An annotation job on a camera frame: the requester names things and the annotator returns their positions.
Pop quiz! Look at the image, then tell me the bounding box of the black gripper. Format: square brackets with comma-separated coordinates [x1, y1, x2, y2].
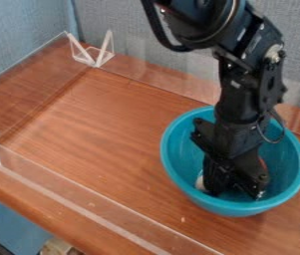
[190, 115, 269, 200]

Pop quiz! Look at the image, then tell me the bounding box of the white brown toy mushroom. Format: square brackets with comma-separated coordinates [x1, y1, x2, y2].
[194, 171, 209, 193]

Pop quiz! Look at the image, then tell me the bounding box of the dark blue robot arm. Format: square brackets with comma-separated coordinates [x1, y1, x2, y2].
[141, 0, 286, 199]

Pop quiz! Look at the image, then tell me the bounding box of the blue plastic bowl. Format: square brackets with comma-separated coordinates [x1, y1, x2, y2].
[159, 107, 300, 217]

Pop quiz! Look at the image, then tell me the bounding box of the clear acrylic front barrier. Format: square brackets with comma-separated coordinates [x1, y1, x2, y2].
[0, 144, 222, 255]

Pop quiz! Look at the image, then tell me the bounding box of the clear acrylic barrier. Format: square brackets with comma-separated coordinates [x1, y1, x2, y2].
[0, 32, 87, 136]
[0, 144, 222, 255]
[102, 37, 300, 134]

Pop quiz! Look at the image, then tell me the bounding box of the clear acrylic back barrier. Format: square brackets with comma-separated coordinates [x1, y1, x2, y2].
[102, 37, 300, 134]

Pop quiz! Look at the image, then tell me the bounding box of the clear acrylic left barrier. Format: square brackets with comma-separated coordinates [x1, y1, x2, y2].
[0, 32, 87, 136]

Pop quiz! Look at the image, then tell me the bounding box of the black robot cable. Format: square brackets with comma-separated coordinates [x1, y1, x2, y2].
[254, 109, 288, 145]

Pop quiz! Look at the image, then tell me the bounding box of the clear acrylic corner bracket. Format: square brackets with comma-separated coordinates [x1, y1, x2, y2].
[66, 30, 115, 68]

